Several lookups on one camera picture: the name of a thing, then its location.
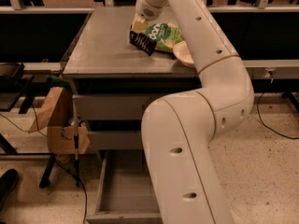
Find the grey middle drawer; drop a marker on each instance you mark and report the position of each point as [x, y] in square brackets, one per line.
[115, 140]

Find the white paper bowl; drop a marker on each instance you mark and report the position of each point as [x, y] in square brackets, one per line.
[182, 53]

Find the black white tripod pole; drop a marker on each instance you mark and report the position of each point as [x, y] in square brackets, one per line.
[75, 116]

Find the black rxbar chocolate bar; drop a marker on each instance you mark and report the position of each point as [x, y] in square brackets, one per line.
[142, 42]

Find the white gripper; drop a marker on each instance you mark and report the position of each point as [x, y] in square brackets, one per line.
[147, 9]

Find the green chip bag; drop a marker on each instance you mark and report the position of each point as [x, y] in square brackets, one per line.
[167, 35]

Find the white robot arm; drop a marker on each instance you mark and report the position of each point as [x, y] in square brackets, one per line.
[177, 128]

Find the brown cardboard box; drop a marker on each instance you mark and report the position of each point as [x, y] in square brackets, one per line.
[54, 115]

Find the black desk frame left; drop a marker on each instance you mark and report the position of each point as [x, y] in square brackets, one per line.
[13, 85]

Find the grey top drawer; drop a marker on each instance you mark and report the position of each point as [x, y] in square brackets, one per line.
[112, 107]

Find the black shoe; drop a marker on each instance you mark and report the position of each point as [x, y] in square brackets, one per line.
[8, 182]

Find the grey wooden drawer cabinet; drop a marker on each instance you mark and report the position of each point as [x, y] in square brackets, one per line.
[104, 62]

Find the grey open bottom drawer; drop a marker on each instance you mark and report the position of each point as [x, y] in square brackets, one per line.
[125, 194]

